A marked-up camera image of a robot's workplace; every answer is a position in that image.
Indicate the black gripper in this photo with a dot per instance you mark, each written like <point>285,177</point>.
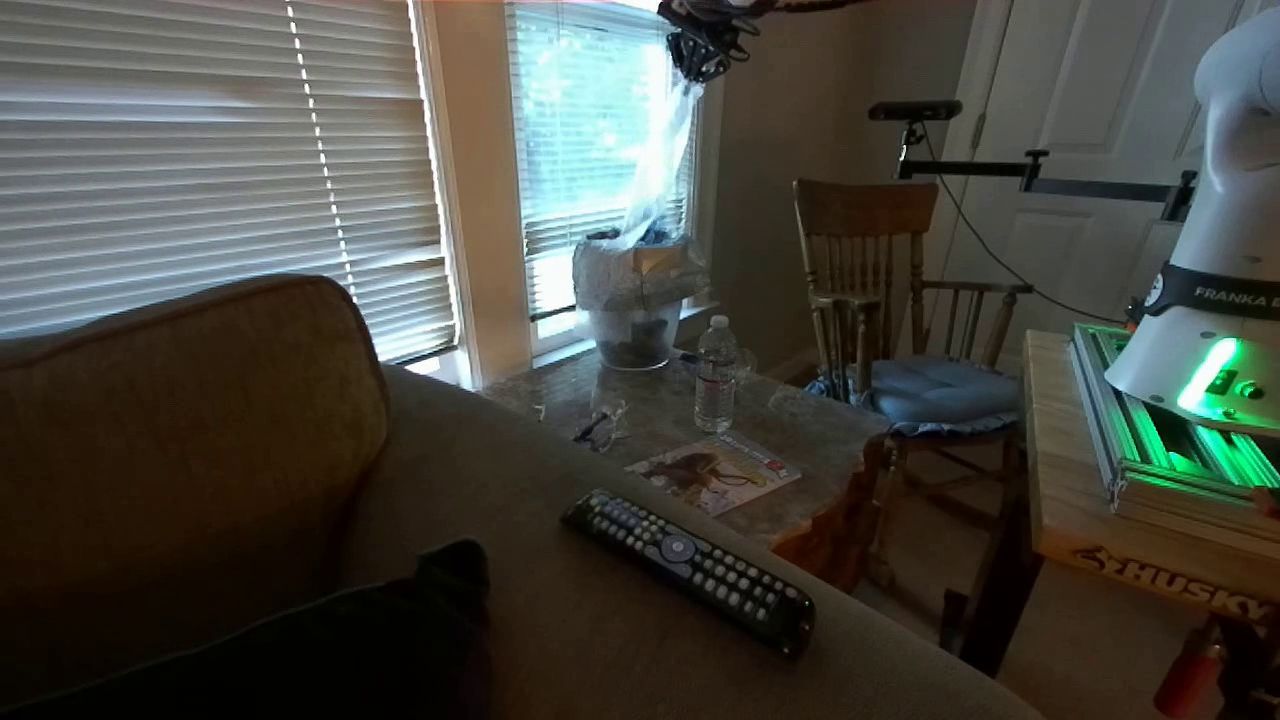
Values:
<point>723,22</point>

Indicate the clear plastic sheet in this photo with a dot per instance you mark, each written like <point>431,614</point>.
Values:
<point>665,144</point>

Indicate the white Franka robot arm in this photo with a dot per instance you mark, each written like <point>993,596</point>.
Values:
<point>1241,203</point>

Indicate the narrow window blinds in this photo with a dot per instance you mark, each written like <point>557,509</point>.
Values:
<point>585,134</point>

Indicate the bin with plastic liner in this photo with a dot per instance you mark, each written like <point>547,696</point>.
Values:
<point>624,272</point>

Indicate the wooden spindle chair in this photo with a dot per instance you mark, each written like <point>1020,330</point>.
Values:
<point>865,254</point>

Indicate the clear plastic water bottle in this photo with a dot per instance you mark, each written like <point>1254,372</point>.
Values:
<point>719,382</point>

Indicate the white panel door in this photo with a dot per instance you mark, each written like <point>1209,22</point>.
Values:
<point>1066,81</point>

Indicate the clear bag with black item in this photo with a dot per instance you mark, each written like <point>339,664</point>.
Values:
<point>600,425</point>

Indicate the blue seat cushion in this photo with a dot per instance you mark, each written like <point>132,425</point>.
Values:
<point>942,397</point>

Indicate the printed magazine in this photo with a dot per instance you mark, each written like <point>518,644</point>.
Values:
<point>712,476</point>

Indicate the wide window blinds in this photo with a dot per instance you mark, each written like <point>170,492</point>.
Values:
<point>200,160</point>

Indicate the black remote control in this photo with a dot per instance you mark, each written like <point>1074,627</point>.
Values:
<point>692,568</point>

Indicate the wooden-top Husky workbench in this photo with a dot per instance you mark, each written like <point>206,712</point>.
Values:
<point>1066,465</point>

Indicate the olive fabric sofa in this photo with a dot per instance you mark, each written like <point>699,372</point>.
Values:
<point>200,465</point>

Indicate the black pillow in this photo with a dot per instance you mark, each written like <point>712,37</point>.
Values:
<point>334,653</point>

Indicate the workbench clamp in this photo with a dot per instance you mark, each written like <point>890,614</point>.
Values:
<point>1189,673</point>

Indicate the black stereo camera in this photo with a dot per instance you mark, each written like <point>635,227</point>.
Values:
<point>914,108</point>

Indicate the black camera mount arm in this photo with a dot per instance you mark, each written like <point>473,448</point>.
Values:
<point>1013,171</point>

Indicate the green-lit metal base plate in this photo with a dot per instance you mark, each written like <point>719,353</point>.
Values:
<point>1174,444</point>

